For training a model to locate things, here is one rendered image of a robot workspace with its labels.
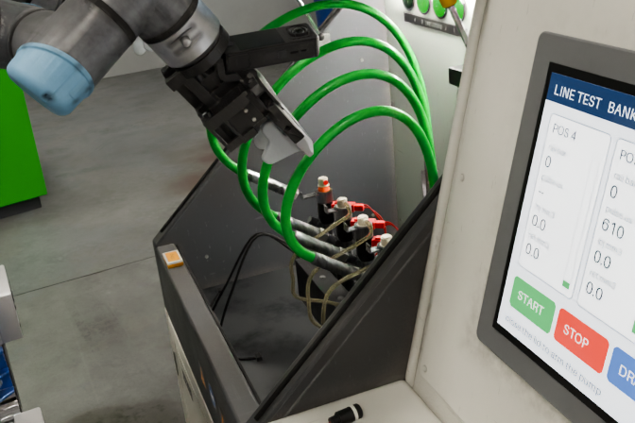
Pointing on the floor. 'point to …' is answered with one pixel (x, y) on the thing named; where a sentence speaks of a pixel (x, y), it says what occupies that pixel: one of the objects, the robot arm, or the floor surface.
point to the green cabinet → (17, 154)
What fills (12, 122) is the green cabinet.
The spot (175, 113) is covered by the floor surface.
